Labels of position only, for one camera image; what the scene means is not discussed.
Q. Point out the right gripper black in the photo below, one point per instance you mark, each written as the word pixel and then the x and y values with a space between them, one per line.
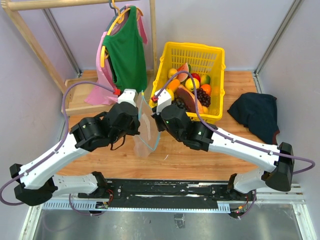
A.
pixel 157 118

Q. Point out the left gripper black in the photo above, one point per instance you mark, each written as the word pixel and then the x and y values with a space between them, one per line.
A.
pixel 135 130

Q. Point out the clear zip top bag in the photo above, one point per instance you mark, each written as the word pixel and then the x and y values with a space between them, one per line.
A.
pixel 147 141

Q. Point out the papaya slice toy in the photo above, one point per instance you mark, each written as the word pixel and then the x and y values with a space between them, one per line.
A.
pixel 189 99

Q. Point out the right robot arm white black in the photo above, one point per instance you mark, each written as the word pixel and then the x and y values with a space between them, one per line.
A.
pixel 275 163

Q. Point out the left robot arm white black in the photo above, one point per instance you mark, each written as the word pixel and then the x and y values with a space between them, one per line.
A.
pixel 38 181

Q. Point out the green tank top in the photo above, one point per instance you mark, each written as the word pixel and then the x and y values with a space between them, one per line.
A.
pixel 126 53

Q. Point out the dark blue grape bunch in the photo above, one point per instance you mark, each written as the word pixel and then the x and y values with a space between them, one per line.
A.
pixel 180 104

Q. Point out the yellow lemon toy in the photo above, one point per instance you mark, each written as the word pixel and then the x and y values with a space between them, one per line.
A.
pixel 171 93

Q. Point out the orange mango toy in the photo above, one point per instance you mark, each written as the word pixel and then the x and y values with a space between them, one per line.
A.
pixel 173 85

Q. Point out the pink shirt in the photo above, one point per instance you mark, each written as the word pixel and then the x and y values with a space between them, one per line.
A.
pixel 98 95

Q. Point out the yellow apple toy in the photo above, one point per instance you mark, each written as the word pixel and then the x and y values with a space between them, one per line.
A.
pixel 192 84

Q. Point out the watermelon slice toy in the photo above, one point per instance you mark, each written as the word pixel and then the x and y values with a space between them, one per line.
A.
pixel 183 75

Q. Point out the yellow peach toy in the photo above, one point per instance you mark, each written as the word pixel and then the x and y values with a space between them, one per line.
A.
pixel 171 72

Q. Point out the orange fruit toy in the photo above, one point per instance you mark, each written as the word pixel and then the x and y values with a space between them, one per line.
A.
pixel 207 89

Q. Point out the red apple toy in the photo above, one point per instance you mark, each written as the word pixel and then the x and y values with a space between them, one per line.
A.
pixel 196 76

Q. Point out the green red mango toy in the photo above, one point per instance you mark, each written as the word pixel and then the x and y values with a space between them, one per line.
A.
pixel 205 79

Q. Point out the yellow plastic basket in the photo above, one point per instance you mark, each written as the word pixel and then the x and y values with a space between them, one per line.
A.
pixel 203 59

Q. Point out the dark navy cloth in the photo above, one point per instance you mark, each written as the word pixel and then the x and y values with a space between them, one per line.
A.
pixel 258 112

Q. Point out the yellow clothes hanger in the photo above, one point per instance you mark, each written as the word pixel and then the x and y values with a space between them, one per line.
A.
pixel 116 24

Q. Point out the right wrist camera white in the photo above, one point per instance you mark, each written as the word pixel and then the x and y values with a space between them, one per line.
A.
pixel 163 100

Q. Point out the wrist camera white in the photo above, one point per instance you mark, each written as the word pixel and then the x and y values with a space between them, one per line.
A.
pixel 163 100
pixel 128 96

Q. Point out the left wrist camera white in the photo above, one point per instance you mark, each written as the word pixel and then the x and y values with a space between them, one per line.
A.
pixel 128 96

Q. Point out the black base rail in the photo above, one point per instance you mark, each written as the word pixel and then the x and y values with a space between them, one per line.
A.
pixel 170 195

